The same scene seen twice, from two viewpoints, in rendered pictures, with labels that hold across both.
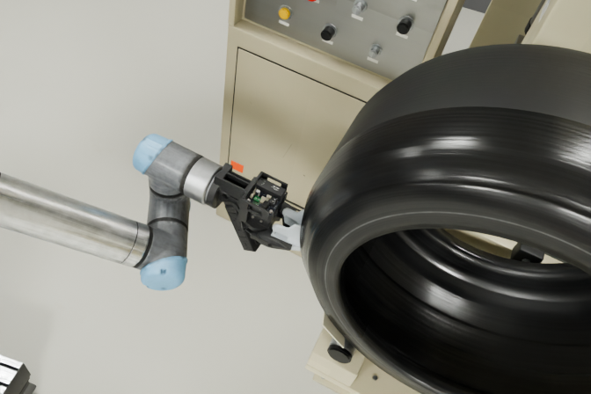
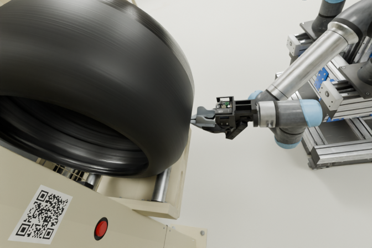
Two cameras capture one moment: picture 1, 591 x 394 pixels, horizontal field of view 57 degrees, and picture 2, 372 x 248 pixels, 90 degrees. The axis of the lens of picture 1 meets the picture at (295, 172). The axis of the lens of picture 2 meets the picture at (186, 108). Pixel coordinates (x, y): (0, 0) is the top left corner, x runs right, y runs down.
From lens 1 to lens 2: 93 cm
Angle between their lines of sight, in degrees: 83
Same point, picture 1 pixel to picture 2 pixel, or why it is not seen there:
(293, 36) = not seen: outside the picture
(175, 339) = (278, 219)
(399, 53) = not seen: outside the picture
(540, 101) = not seen: outside the picture
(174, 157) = (288, 102)
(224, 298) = not seen: outside the picture
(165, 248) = (261, 97)
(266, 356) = (232, 231)
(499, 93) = (71, 0)
